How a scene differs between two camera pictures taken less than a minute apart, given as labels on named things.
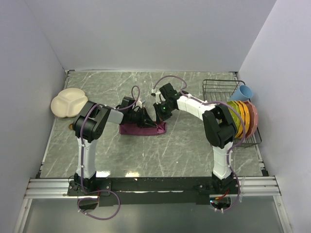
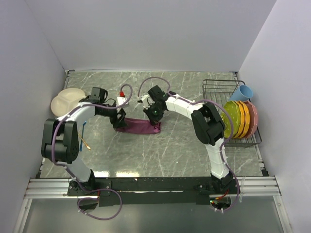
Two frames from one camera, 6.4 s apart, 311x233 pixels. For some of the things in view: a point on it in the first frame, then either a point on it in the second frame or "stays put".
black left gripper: [145, 120] to [117, 123]
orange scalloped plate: [244, 112] stays put
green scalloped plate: [234, 113] stays put
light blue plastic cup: [243, 93] stays put
